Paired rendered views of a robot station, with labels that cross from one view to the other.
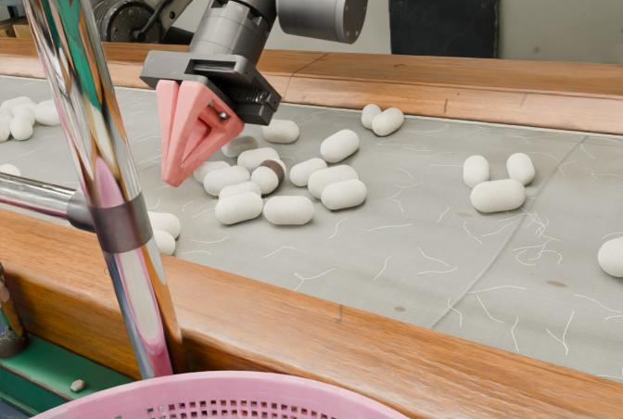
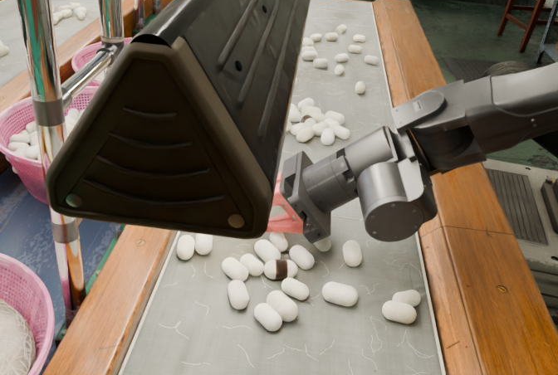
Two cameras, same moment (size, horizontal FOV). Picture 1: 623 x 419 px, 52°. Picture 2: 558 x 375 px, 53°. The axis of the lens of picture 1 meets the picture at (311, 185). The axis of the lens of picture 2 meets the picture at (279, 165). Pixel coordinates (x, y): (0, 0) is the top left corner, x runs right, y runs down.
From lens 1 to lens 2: 0.45 m
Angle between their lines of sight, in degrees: 50
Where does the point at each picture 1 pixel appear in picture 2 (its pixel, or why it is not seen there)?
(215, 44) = (311, 175)
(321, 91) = (436, 254)
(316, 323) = (98, 339)
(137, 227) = (58, 235)
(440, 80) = (482, 326)
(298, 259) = (196, 318)
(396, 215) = (262, 355)
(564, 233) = not seen: outside the picture
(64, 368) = not seen: hidden behind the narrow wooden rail
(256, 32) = (342, 186)
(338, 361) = (68, 357)
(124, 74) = not seen: hidden behind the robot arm
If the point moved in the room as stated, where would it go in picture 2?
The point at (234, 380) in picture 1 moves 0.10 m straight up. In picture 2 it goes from (47, 320) to (32, 233)
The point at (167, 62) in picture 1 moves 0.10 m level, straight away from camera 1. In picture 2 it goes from (291, 164) to (349, 143)
